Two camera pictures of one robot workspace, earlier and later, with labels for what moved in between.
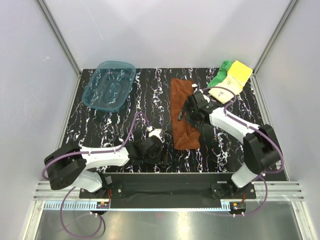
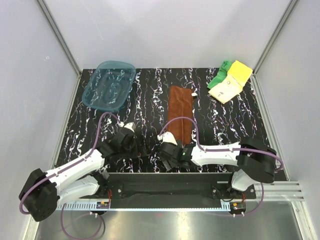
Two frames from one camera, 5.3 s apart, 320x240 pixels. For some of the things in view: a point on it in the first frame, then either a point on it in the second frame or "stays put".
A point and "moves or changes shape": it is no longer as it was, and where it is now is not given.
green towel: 221,74 stays put
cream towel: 222,95 stays put
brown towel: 185,135 moves or changes shape
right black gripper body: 193,119 -> 172,163
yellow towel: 240,72 stays put
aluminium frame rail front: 49,199 stays put
